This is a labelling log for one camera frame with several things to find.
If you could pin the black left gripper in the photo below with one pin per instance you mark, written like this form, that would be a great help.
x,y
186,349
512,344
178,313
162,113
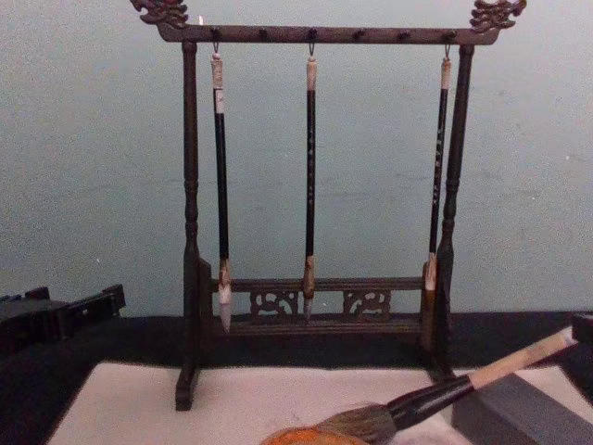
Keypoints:
x,y
32,320

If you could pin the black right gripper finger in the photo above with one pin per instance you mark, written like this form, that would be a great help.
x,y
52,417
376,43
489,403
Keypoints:
x,y
584,326

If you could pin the black table cloth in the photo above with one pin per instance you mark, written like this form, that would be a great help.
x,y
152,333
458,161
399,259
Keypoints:
x,y
116,343

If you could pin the grey stone block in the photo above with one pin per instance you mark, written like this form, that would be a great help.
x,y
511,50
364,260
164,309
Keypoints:
x,y
519,412

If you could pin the dark carved wooden brush rack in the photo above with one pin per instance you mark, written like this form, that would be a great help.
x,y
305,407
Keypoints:
x,y
190,232

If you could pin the white felt mat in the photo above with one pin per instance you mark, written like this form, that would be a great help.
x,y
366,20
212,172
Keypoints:
x,y
185,417

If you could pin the hanging brush with white tip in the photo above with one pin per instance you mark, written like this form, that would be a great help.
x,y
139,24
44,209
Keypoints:
x,y
222,185

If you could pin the hanging brush with brown tip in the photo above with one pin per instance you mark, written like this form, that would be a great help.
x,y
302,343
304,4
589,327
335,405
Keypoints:
x,y
437,162

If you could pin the orange round object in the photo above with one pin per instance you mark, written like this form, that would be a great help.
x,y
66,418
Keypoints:
x,y
301,438

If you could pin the hanging brush with grey tip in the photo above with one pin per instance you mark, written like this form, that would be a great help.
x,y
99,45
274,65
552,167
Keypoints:
x,y
310,185

